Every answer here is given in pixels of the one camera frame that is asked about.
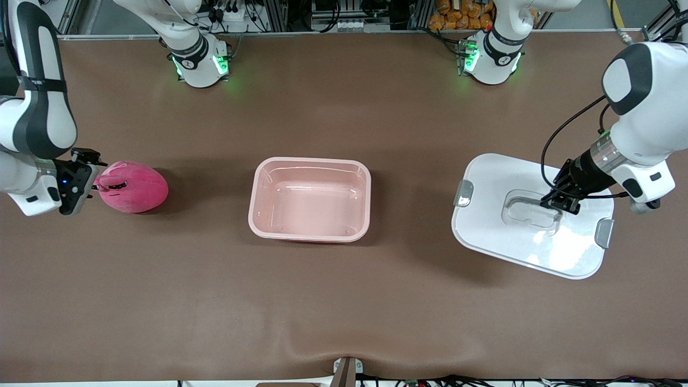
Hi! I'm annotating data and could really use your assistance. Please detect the pink plush toy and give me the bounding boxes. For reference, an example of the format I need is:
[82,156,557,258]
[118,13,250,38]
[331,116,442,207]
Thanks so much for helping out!
[96,160,169,214]

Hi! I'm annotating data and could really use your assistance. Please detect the white box lid grey clips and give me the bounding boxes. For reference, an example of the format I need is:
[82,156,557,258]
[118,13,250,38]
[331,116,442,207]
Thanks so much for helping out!
[450,153,615,280]

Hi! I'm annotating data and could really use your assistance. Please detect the pink plastic storage box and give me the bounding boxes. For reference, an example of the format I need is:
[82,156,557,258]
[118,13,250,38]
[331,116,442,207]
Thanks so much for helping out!
[248,157,372,243]

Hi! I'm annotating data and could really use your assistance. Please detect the white power strip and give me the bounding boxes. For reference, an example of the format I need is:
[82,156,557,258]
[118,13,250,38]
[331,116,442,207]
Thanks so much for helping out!
[212,4,253,26]

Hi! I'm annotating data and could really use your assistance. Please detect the orange packaged goods pile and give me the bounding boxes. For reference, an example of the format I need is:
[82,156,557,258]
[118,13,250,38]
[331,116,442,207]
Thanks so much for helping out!
[428,0,498,31]

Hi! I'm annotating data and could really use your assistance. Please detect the brown table mat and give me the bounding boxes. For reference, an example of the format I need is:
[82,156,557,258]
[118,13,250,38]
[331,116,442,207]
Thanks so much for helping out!
[0,32,688,383]

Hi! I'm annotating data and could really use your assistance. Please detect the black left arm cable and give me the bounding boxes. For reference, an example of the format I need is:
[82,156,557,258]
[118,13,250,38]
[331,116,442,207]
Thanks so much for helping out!
[540,97,629,200]

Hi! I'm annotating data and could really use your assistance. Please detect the aluminium frame strut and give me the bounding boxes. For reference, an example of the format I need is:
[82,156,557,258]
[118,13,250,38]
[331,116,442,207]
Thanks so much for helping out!
[54,0,82,35]
[642,0,688,44]

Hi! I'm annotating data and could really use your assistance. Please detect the aluminium table edge rail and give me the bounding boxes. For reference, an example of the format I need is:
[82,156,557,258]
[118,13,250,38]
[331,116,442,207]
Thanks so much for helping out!
[56,28,646,41]

